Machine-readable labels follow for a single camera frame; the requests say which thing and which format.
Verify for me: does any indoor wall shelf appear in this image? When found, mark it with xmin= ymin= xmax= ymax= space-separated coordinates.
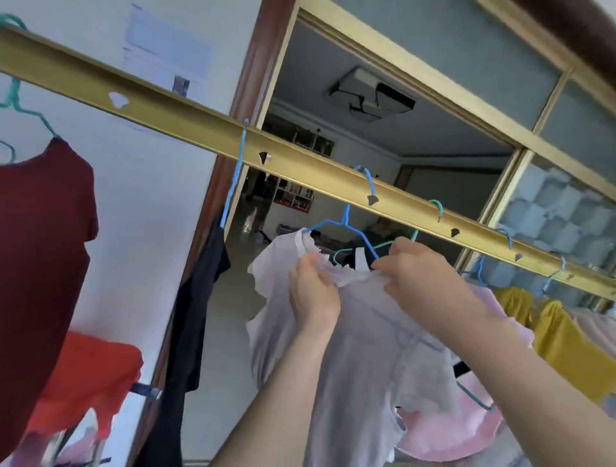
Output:
xmin=262 ymin=113 xmax=336 ymax=212

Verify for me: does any person's right hand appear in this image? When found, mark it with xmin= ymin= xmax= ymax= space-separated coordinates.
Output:
xmin=371 ymin=236 xmax=487 ymax=337

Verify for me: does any mustard yellow t-shirt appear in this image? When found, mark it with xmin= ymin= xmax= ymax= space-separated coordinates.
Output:
xmin=493 ymin=287 xmax=616 ymax=405

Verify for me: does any sheer white lace-collar shirt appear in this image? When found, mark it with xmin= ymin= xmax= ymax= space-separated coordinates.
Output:
xmin=567 ymin=307 xmax=616 ymax=357

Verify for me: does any dark red t-shirt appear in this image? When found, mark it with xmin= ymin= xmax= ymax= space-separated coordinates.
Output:
xmin=0 ymin=138 xmax=99 ymax=458

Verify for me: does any white paper notice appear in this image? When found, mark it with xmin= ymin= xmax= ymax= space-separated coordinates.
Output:
xmin=120 ymin=2 xmax=212 ymax=140

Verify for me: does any white lace blouse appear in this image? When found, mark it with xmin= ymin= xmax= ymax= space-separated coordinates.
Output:
xmin=246 ymin=228 xmax=463 ymax=467

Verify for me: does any pink t-shirt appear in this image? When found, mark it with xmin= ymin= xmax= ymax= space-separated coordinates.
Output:
xmin=394 ymin=281 xmax=535 ymax=463

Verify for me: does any person's left hand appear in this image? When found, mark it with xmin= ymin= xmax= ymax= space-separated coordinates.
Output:
xmin=288 ymin=252 xmax=341 ymax=333

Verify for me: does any gold clothes rail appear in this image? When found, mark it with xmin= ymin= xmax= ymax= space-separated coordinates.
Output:
xmin=0 ymin=26 xmax=616 ymax=301

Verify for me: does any gold framed glass door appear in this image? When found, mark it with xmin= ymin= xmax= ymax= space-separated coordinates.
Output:
xmin=293 ymin=0 xmax=616 ymax=314

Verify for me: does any person's left forearm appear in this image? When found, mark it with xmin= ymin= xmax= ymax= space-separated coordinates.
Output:
xmin=209 ymin=322 xmax=338 ymax=467

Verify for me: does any black t-shirt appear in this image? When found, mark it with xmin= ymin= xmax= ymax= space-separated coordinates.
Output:
xmin=134 ymin=226 xmax=232 ymax=467

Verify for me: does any ceiling lamp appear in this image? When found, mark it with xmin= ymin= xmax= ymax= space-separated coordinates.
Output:
xmin=329 ymin=66 xmax=416 ymax=121

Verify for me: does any brown door frame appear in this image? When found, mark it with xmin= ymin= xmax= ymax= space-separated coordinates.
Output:
xmin=127 ymin=0 xmax=299 ymax=467

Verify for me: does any person's right forearm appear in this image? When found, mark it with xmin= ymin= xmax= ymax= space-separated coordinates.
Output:
xmin=432 ymin=298 xmax=616 ymax=467

